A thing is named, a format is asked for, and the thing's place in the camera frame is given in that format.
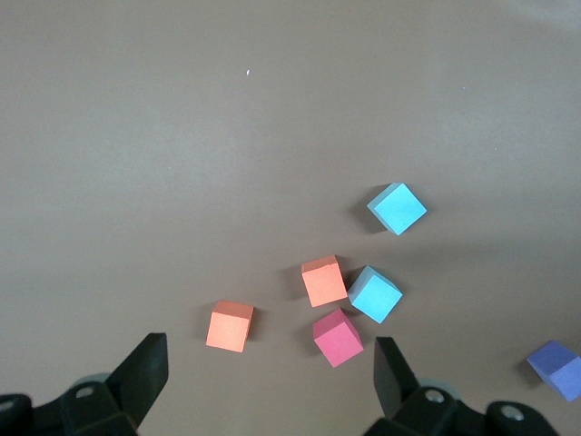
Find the orange foam block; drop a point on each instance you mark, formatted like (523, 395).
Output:
(323, 284)
(228, 328)

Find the red foam block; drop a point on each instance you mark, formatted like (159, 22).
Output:
(338, 340)

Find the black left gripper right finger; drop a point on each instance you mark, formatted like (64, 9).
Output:
(399, 390)

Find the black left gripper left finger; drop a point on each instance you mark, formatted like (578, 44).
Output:
(131, 386)

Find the purple foam block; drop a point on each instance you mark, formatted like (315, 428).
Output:
(558, 370)

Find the blue foam block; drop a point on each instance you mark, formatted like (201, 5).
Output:
(374, 297)
(399, 210)

